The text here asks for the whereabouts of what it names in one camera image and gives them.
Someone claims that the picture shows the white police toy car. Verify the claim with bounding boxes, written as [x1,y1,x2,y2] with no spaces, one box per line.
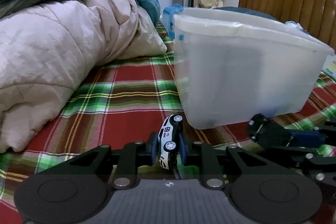
[158,114,183,169]

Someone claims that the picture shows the overturned black toy car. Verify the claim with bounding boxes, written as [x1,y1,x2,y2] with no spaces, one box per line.
[246,114,293,148]

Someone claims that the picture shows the red green plaid bedsheet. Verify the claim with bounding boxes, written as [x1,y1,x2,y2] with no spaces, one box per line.
[1,24,335,223]

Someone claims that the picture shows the white plastic storage bin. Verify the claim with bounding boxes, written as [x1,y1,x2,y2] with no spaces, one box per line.
[173,7,334,129]

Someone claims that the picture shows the wooden headboard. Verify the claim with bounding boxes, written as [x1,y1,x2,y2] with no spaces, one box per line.
[238,0,336,48]

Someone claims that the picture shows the pink quilted duvet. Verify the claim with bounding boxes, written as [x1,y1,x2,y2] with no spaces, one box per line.
[1,0,167,152]

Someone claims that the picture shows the blue bin latch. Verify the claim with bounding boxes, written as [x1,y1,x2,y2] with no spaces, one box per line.
[161,4,184,40]

